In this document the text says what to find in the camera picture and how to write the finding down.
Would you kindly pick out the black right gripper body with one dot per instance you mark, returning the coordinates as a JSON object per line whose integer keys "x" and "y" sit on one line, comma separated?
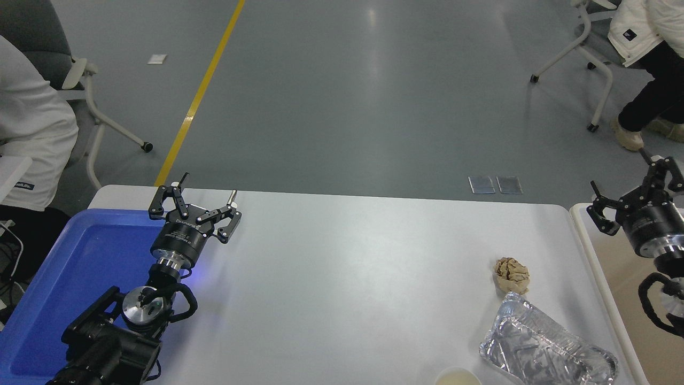
{"x": 652, "y": 219}

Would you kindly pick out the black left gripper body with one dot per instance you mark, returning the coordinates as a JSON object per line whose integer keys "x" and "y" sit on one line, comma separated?
{"x": 179, "y": 240}

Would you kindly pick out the white paper cup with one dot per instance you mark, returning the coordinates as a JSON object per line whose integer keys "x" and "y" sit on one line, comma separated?
{"x": 457, "y": 378}

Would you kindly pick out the large pale bin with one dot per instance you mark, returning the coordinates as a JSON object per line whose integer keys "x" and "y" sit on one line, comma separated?
{"x": 614, "y": 283}

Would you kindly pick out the silver floor plate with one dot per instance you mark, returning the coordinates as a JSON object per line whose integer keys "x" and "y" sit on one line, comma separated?
{"x": 509, "y": 185}
{"x": 482, "y": 185}

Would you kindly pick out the blue plastic tray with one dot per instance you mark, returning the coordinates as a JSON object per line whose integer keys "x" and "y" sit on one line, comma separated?
{"x": 80, "y": 267}

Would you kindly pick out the crumpled tan paper ball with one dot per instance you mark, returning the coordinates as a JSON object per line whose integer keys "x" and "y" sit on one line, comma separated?
{"x": 512, "y": 274}

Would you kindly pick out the silver foil tray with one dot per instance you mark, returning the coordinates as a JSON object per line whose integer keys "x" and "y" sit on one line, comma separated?
{"x": 539, "y": 345}

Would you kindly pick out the person beside grey chair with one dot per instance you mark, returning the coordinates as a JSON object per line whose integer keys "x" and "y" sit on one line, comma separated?
{"x": 32, "y": 133}

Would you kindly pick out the grey office chair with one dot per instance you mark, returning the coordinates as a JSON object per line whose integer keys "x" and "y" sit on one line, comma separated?
{"x": 32, "y": 29}

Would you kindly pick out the white-frame chair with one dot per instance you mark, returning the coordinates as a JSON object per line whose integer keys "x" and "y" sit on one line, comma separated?
{"x": 606, "y": 85}

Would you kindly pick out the person beside white-frame chair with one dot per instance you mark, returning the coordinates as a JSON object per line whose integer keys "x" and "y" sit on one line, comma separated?
{"x": 649, "y": 27}

